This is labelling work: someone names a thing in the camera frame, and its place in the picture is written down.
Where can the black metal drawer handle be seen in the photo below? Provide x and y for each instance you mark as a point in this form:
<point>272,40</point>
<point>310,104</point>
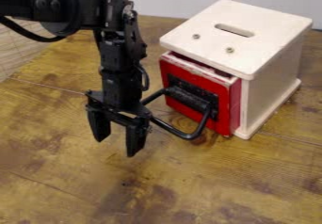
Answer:
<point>188,98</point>

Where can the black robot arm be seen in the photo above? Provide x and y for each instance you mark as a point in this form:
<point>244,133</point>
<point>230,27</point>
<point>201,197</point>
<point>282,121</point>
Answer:
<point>51,20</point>

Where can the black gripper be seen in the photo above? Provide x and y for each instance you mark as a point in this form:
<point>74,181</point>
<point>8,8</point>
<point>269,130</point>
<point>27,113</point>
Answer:
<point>117,104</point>

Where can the red drawer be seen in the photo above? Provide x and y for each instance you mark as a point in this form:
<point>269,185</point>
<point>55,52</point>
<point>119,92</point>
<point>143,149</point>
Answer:
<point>202,85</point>

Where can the white wooden drawer box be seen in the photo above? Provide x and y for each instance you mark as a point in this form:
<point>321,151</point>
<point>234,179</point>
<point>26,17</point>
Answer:
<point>253,43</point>

